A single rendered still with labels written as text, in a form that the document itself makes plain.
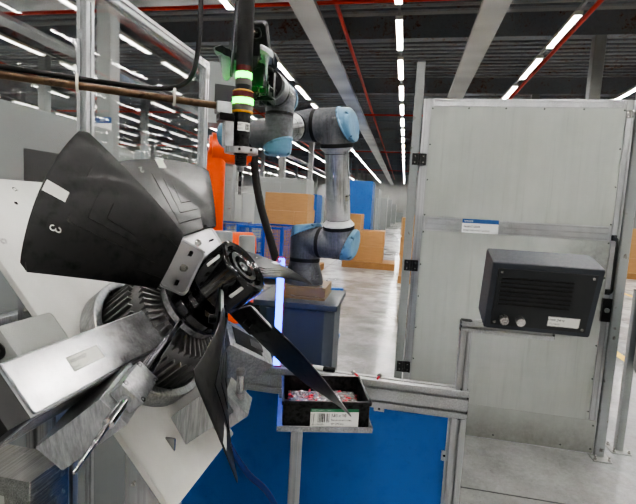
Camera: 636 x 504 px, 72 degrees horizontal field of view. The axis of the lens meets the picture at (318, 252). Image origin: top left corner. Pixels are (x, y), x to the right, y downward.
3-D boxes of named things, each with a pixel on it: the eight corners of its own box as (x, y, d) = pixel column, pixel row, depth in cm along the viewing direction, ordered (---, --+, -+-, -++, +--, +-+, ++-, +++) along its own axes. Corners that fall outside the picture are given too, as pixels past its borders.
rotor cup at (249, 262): (199, 344, 79) (254, 303, 76) (153, 278, 79) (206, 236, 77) (231, 323, 93) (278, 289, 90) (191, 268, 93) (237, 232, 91)
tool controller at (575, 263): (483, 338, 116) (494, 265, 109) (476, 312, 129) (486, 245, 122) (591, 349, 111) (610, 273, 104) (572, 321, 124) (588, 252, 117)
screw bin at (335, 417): (280, 429, 105) (281, 401, 104) (280, 398, 121) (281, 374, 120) (370, 430, 106) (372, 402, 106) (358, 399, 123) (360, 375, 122)
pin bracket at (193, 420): (169, 417, 84) (204, 392, 82) (186, 408, 89) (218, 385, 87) (185, 445, 83) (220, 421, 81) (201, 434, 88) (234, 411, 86)
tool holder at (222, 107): (217, 149, 86) (219, 98, 85) (211, 152, 92) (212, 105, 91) (262, 154, 90) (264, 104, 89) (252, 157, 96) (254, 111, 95)
